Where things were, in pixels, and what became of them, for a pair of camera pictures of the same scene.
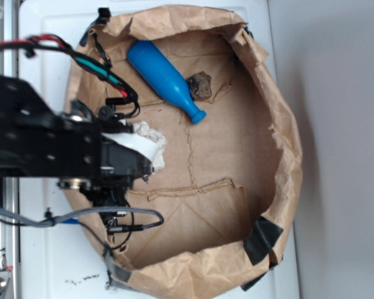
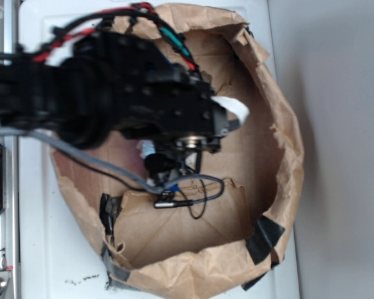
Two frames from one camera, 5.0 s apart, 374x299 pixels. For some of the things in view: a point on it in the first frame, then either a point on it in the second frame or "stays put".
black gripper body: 120,166 -> 159,99
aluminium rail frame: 3,234 stays put
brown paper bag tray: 217,216 stays put
